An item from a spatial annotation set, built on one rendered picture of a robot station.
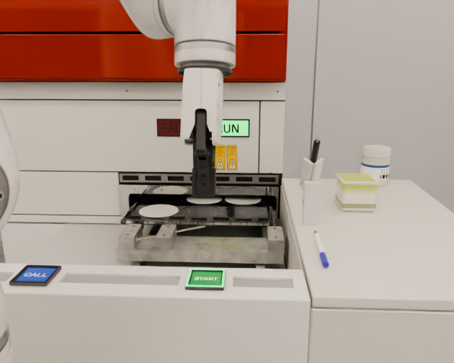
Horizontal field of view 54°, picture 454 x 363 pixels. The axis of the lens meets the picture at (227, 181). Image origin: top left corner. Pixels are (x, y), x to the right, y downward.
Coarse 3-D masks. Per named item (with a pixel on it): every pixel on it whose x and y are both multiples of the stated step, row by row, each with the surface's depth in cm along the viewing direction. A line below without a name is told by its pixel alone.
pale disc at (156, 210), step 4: (144, 208) 117; (148, 208) 117; (152, 208) 117; (156, 208) 117; (160, 208) 117; (164, 208) 117; (168, 208) 117; (172, 208) 117; (176, 208) 117; (140, 212) 114; (144, 212) 114; (148, 212) 114; (152, 212) 114; (156, 212) 114; (160, 212) 114; (164, 212) 114; (168, 212) 114; (172, 212) 114; (176, 212) 114; (148, 216) 111; (152, 216) 111; (156, 216) 111; (160, 216) 111; (164, 216) 111
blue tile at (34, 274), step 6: (30, 270) 69; (36, 270) 69; (42, 270) 69; (48, 270) 69; (54, 270) 69; (24, 276) 68; (30, 276) 68; (36, 276) 68; (42, 276) 68; (48, 276) 68
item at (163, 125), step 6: (162, 120) 119; (168, 120) 119; (174, 120) 118; (180, 120) 118; (162, 126) 119; (168, 126) 119; (174, 126) 119; (180, 126) 119; (162, 132) 119; (168, 132) 119; (174, 132) 119
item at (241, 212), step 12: (144, 204) 120; (156, 204) 120; (168, 204) 120; (180, 204) 120; (192, 204) 120; (204, 204) 120; (216, 204) 120; (228, 204) 120; (252, 204) 120; (264, 204) 120; (132, 216) 111; (144, 216) 111; (168, 216) 111; (180, 216) 111; (192, 216) 111; (204, 216) 111; (216, 216) 111; (228, 216) 111; (240, 216) 111; (252, 216) 111; (264, 216) 111
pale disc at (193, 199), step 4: (192, 196) 127; (216, 196) 127; (220, 196) 127; (188, 200) 123; (192, 200) 123; (196, 200) 123; (200, 200) 123; (204, 200) 123; (208, 200) 123; (212, 200) 123; (216, 200) 123; (220, 200) 123
